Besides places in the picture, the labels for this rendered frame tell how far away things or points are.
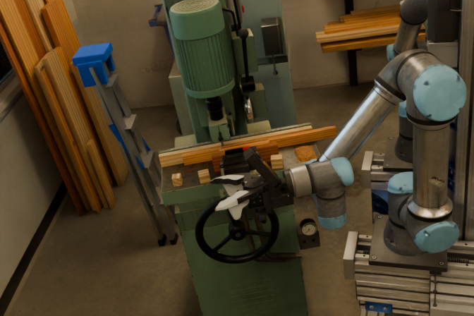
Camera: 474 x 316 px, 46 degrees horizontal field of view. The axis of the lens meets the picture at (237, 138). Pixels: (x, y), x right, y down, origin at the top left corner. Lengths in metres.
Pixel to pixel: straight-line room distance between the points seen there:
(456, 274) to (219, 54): 1.01
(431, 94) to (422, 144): 0.16
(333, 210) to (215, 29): 0.75
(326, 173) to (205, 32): 0.70
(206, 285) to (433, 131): 1.25
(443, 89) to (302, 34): 3.17
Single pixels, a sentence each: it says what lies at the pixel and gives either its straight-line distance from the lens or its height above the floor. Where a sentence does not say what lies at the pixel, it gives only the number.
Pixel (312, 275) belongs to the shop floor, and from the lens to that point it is 2.88.
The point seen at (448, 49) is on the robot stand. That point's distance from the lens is 1.72.
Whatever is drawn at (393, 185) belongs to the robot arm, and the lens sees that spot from 1.66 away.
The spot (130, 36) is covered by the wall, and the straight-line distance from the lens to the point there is 4.55.
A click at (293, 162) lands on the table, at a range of 2.05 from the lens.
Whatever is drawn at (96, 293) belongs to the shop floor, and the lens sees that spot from 3.11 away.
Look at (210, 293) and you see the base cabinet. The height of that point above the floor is 0.38.
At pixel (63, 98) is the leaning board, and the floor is 0.80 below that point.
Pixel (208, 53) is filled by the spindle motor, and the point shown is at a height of 1.36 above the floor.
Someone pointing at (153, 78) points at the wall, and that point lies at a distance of 4.66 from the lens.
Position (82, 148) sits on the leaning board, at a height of 0.46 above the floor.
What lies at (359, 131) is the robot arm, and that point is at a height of 1.26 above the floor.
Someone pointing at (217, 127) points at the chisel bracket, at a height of 1.06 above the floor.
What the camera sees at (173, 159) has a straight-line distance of 2.16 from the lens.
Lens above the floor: 2.03
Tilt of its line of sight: 30 degrees down
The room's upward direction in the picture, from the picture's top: 11 degrees counter-clockwise
